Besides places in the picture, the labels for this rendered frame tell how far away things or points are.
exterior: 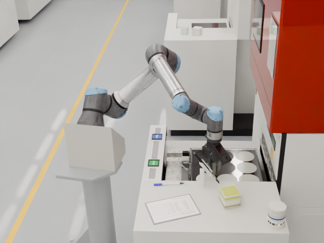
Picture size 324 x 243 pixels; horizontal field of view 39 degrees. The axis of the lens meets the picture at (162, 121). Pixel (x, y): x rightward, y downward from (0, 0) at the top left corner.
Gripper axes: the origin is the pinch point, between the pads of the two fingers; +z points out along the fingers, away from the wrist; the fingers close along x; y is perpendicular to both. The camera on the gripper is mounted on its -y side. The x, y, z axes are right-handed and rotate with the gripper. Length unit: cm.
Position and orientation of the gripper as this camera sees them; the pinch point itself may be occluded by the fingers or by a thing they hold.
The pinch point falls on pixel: (216, 173)
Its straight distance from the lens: 233.0
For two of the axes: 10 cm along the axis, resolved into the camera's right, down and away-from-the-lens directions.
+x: -8.4, 2.8, -4.7
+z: 0.3, 8.8, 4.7
